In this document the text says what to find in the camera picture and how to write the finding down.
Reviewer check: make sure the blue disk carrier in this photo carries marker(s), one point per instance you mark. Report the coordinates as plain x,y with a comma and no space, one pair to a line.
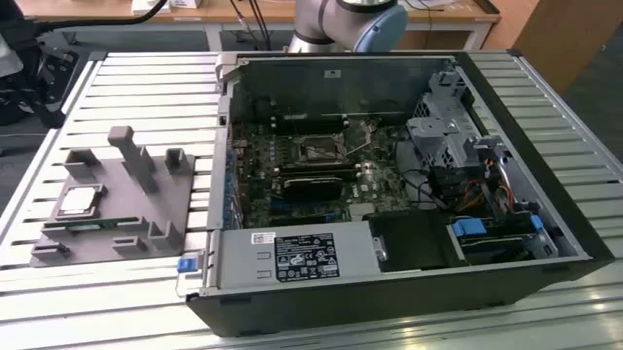
469,228

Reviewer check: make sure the black RAM slot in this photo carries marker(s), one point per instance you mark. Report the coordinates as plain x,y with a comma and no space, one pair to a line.
317,171

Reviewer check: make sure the black expansion card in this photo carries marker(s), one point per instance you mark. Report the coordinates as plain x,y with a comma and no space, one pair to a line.
311,189

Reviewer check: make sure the green motherboard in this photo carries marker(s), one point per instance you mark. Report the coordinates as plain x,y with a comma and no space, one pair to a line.
258,164

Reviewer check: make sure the green RAM stick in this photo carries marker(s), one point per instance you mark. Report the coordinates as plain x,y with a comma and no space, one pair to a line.
104,222

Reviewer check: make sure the silver square CPU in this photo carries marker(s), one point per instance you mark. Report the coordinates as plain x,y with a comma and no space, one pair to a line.
80,200

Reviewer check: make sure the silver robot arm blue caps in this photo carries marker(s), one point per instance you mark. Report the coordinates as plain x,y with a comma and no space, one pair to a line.
331,22

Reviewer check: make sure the wooden desk white frame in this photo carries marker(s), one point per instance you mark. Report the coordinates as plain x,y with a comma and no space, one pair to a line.
219,16

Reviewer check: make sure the black open PC case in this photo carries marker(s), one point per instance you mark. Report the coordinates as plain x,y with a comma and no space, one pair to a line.
390,313

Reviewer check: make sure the white sticker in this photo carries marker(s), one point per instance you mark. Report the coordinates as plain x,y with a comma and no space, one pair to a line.
333,73

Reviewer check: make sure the grey metal drive cage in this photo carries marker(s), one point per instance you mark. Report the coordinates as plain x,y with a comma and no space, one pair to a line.
438,135

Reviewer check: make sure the CPU socket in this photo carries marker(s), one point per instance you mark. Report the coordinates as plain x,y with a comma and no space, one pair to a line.
322,149

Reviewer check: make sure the small blue clip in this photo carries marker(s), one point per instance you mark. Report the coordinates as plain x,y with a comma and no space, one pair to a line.
537,223

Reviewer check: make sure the silver power supply with label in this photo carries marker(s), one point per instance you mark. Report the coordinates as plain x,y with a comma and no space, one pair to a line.
243,255

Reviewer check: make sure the wooden cabinet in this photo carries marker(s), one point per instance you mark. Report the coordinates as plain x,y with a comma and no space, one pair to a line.
570,36

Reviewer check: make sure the grey parts rack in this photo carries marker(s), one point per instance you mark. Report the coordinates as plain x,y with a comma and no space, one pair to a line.
122,218

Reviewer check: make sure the blue case latch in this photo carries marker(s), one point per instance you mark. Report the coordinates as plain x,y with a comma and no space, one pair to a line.
190,265

